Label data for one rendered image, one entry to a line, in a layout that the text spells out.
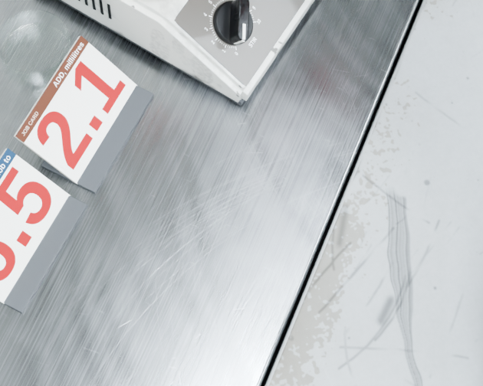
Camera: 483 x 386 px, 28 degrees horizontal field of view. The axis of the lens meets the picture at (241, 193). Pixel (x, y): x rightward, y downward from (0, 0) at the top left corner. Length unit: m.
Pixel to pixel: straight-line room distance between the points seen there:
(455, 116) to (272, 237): 0.17
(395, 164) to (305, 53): 0.11
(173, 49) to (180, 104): 0.05
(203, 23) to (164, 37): 0.03
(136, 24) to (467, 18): 0.27
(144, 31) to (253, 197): 0.15
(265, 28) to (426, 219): 0.18
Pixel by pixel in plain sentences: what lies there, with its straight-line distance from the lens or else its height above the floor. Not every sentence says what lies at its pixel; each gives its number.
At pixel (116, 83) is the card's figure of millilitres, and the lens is 0.72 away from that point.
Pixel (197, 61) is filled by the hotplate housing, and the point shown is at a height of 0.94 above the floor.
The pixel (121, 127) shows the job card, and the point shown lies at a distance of 0.72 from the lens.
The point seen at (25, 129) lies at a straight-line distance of 0.69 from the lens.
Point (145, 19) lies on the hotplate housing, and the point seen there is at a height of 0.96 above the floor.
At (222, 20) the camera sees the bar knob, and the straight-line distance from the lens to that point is 0.70.
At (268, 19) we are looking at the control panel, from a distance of 0.73.
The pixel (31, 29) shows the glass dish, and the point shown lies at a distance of 0.76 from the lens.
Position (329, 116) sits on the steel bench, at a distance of 0.74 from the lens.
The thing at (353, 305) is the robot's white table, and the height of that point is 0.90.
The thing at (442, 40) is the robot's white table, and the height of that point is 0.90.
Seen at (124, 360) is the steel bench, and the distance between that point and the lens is 0.67.
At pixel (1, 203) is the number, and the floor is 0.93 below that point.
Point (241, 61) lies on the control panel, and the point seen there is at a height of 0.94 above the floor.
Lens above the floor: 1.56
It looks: 70 degrees down
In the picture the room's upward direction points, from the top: 11 degrees clockwise
